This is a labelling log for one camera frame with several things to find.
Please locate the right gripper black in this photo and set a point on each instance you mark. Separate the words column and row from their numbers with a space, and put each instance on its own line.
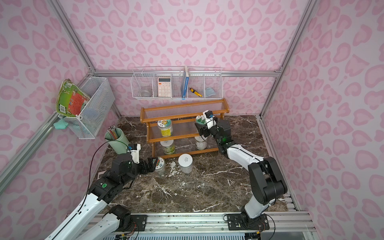
column 203, row 128

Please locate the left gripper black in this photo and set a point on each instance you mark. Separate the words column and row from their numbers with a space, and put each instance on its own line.
column 147, row 165

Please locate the green label seed jar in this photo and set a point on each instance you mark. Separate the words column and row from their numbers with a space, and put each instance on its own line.
column 200, row 120

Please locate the tomato lid seed jar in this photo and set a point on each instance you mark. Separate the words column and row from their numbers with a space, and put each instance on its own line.
column 160, row 167

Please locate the white lid grey jar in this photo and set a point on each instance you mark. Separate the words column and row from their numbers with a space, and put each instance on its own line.
column 186, row 163

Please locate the sunflower lid yellow jar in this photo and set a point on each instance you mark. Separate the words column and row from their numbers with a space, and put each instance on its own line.
column 165, row 127

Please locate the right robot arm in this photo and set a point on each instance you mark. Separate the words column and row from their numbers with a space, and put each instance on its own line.
column 266, row 178

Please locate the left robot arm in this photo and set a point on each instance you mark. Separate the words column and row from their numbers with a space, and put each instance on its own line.
column 118, row 219

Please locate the bottom left seed jar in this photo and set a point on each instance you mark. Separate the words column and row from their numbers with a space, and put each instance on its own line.
column 168, row 147

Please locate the wooden three-tier shelf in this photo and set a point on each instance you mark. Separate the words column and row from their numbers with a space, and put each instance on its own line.
column 183, row 117

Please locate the yellow utility knife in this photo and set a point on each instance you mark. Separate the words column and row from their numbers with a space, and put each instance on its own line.
column 196, row 92

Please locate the grey blue cup in basket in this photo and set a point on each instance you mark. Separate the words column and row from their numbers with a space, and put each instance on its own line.
column 209, row 92

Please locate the mint green pencil cup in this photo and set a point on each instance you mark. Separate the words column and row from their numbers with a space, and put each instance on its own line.
column 120, row 146

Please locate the pink calculator on table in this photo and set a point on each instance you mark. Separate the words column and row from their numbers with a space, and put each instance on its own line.
column 100, row 174

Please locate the coloured pencils bundle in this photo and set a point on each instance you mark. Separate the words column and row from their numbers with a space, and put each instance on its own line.
column 113, row 132

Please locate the blue book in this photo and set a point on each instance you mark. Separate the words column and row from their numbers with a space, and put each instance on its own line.
column 185, row 82

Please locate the pink calculator in basket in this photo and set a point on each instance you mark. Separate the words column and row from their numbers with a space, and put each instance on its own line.
column 164, row 87

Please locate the clear cup in basket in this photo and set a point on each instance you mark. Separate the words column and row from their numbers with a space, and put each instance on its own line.
column 146, row 92

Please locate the white mesh side basket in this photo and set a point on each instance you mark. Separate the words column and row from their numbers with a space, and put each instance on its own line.
column 88, row 123

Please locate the mint star hook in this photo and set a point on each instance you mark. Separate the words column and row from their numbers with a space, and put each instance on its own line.
column 61, row 124

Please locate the green snack bag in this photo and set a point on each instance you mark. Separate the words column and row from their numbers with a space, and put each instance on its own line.
column 71, row 99

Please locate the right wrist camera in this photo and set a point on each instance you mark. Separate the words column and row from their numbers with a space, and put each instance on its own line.
column 209, row 117

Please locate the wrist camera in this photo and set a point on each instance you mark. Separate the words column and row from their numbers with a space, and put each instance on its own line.
column 209, row 117
column 134, row 150

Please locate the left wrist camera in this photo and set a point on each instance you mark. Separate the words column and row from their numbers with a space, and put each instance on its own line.
column 134, row 150

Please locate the white wire wall basket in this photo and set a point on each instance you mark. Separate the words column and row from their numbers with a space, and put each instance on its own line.
column 200, row 79

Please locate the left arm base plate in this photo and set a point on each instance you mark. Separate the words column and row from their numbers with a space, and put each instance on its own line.
column 133, row 223

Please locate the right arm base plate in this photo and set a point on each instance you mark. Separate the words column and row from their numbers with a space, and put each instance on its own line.
column 241, row 221

